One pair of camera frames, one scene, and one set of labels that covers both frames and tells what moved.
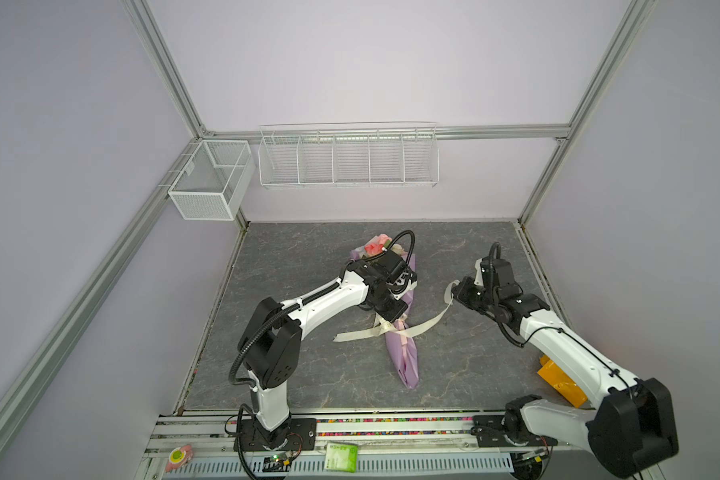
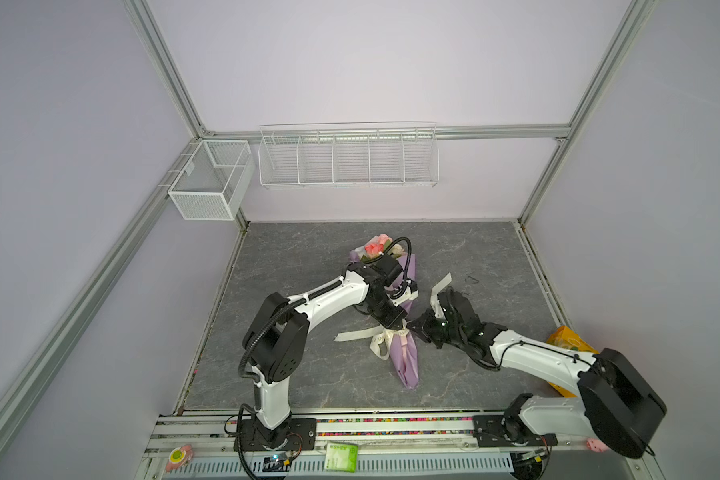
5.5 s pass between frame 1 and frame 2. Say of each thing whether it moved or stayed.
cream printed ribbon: moved
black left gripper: stayed
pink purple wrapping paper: stayed
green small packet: stayed
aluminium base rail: stayed
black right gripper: moved
